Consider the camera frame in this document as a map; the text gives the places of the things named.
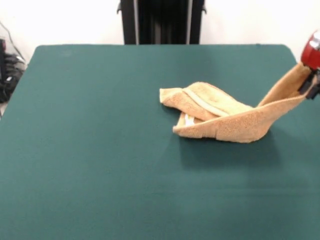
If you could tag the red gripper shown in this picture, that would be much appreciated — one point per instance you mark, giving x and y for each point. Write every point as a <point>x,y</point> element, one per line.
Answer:
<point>311,57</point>

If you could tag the tan terry towel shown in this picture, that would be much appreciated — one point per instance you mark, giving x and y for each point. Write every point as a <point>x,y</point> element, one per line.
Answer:
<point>237,127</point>

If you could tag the dark green table cloth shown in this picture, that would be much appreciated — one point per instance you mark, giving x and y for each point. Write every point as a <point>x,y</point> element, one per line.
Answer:
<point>75,125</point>

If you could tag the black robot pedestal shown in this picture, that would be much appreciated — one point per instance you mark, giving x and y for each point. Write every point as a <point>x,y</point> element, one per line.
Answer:
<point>162,22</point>

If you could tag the dark pedestal foot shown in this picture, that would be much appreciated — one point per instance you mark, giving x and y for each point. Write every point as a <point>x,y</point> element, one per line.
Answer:
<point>12,67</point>

